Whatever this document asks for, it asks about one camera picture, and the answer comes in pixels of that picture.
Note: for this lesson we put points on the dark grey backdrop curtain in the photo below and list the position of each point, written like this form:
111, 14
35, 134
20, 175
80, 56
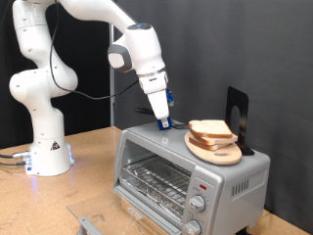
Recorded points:
228, 49

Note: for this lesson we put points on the vertical metal pole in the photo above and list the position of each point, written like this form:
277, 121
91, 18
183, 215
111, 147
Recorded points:
111, 111

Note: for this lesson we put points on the black metal bookend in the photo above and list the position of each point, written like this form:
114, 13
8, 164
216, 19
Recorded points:
243, 101

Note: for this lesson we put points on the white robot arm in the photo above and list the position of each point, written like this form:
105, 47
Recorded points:
42, 84

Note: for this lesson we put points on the silver toaster oven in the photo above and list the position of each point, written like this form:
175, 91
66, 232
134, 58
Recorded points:
234, 176

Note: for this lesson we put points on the silver oven knob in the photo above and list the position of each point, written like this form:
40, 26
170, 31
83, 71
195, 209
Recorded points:
197, 203
192, 227

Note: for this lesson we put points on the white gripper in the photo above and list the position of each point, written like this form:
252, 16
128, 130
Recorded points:
158, 98

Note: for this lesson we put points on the black backdrop curtain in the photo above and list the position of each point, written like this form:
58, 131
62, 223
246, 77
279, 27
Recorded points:
88, 65

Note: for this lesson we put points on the round wooden cutting board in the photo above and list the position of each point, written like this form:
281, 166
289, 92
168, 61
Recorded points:
221, 156

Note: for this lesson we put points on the metal spatula with blue block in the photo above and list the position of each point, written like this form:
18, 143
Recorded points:
143, 111

